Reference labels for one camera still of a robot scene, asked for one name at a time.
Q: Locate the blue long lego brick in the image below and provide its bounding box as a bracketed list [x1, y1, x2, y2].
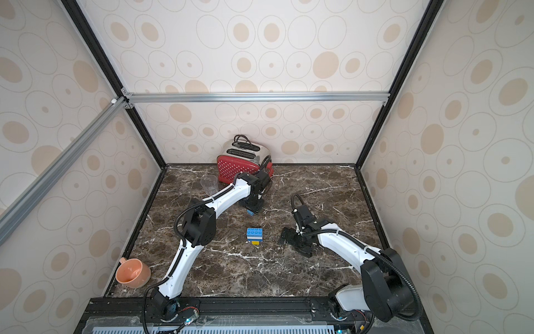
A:
[246, 228, 263, 238]

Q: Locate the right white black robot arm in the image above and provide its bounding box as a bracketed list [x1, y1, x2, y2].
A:
[279, 193, 424, 322]

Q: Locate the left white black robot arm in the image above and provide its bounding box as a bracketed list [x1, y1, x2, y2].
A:
[143, 157, 271, 321]

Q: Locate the red polka dot toaster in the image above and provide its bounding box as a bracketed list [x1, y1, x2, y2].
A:
[216, 134, 273, 185]

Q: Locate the clear plastic cup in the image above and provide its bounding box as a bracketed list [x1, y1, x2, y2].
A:
[200, 175, 219, 196]

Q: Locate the horizontal aluminium rail back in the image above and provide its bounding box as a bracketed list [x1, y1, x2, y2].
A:
[125, 91, 390, 104]

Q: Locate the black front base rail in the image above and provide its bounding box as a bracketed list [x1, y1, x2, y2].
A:
[75, 296, 432, 333]

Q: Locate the diagonal aluminium rail left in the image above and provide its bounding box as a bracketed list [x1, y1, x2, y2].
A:
[1, 97, 127, 243]

